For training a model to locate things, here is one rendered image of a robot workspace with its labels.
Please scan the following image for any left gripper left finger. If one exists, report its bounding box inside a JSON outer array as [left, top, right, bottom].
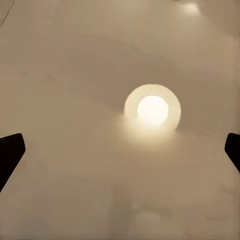
[[0, 133, 26, 192]]

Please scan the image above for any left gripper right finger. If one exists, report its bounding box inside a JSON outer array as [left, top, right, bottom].
[[224, 133, 240, 172]]

